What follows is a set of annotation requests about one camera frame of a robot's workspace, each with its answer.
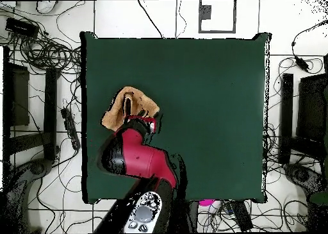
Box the grey square frame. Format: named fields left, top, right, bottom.
left=198, top=0, right=237, bottom=34

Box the black upright bar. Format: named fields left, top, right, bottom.
left=43, top=67, right=58, bottom=160
left=280, top=73, right=294, bottom=164

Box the long black power strip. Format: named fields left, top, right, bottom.
left=60, top=107, right=81, bottom=151

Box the black metal stand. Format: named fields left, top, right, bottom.
left=176, top=200, right=199, bottom=233

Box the black rectangular box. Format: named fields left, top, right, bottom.
left=230, top=200, right=253, bottom=232

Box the grey chair base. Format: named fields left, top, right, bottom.
left=283, top=163, right=326, bottom=194
left=4, top=158, right=53, bottom=232

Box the orange terry towel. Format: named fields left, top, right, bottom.
left=101, top=86, right=161, bottom=132

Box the black flat box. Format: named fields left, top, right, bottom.
left=4, top=17, right=40, bottom=38

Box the pink and white object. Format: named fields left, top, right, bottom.
left=199, top=199, right=222, bottom=210

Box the dark green table cloth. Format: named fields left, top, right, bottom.
left=79, top=31, right=272, bottom=205

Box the dark flat panel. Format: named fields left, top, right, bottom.
left=2, top=46, right=30, bottom=127
left=297, top=73, right=328, bottom=142

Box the black power adapter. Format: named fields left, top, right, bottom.
left=294, top=55, right=309, bottom=72

